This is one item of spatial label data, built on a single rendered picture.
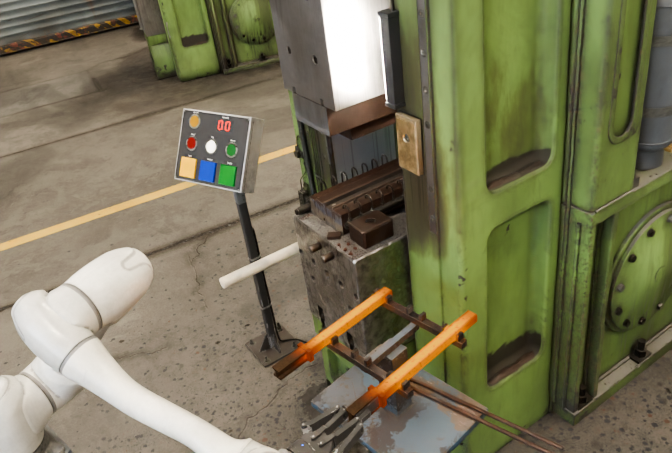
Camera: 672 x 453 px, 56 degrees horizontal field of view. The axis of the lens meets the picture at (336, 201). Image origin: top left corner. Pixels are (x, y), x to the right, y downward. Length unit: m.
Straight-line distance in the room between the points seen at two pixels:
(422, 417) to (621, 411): 1.16
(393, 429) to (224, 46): 5.47
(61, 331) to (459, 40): 1.10
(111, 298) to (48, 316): 0.13
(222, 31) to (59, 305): 5.50
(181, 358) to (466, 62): 2.10
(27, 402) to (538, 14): 1.76
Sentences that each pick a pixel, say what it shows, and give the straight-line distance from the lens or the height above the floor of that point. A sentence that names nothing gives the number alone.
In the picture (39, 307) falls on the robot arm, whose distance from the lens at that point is 1.49.
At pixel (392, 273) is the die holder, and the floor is 0.80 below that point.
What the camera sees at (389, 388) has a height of 0.94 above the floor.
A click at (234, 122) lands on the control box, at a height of 1.18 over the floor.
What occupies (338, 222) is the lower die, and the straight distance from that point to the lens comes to 2.08.
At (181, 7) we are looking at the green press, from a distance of 6.78.
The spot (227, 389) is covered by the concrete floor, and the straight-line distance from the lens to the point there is 2.96.
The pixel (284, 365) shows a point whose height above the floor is 0.94.
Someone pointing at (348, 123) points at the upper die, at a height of 1.29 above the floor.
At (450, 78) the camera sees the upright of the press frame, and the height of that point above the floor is 1.50.
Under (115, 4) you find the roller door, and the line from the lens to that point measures 9.82.
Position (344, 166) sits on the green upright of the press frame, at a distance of 2.33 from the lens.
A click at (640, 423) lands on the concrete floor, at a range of 2.79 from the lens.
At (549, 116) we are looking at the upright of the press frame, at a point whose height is 1.27.
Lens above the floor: 2.06
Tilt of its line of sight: 30 degrees down
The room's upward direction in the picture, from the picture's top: 8 degrees counter-clockwise
